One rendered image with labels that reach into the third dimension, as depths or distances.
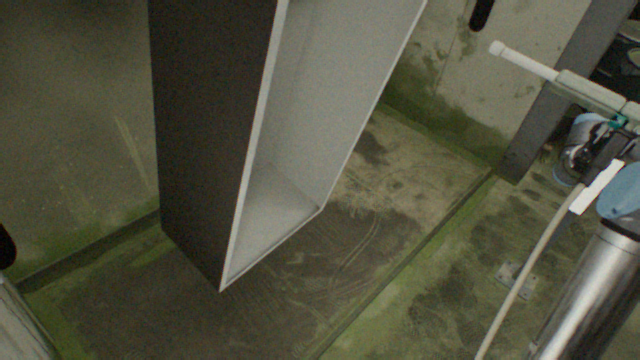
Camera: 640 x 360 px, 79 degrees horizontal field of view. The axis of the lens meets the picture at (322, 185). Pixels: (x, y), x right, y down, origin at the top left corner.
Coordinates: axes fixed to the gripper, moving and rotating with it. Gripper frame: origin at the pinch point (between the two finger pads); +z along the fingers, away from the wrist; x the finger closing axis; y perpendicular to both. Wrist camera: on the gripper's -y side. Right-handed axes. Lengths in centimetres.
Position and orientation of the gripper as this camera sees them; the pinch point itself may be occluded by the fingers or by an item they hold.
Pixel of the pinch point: (627, 125)
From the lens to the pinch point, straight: 112.0
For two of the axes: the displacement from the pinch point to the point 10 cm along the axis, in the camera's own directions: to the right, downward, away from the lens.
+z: -2.6, -2.2, -9.4
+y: -6.2, 7.8, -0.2
